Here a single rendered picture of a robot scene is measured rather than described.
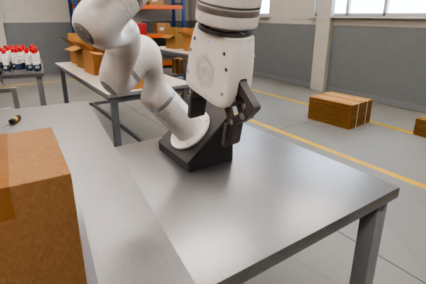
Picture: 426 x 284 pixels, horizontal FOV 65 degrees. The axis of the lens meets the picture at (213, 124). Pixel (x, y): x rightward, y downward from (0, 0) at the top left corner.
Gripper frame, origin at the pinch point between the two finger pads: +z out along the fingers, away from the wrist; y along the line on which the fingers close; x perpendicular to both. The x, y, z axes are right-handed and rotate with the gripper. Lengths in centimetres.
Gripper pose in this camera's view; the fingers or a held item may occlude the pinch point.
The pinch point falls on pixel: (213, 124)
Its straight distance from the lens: 52.6
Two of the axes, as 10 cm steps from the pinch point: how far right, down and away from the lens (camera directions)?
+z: -1.1, 8.6, 5.1
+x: 8.0, -2.2, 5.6
